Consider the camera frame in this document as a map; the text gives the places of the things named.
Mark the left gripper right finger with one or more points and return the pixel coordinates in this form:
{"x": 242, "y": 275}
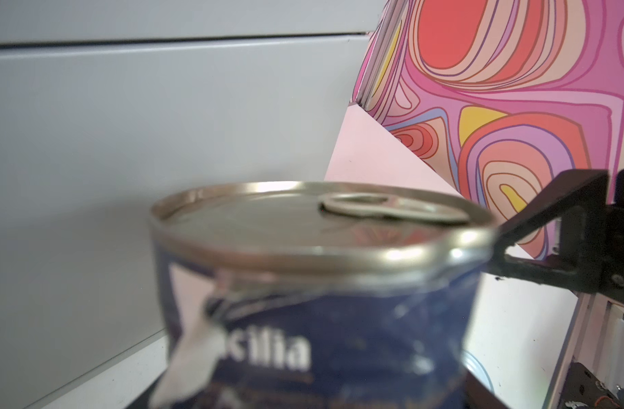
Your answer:
{"x": 477, "y": 396}

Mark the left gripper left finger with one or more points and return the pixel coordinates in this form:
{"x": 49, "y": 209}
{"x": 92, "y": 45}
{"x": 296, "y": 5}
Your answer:
{"x": 142, "y": 401}

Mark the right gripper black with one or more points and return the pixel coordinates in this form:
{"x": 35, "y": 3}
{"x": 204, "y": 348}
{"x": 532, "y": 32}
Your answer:
{"x": 590, "y": 256}

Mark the dark blue labelled can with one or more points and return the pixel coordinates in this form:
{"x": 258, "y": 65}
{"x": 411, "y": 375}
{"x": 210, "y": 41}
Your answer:
{"x": 316, "y": 295}

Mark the grey metal cabinet box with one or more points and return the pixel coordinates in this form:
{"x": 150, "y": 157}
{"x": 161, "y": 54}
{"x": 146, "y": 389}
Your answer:
{"x": 107, "y": 106}

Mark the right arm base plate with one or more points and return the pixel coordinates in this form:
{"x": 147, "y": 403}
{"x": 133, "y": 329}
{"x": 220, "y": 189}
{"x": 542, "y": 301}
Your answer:
{"x": 583, "y": 390}

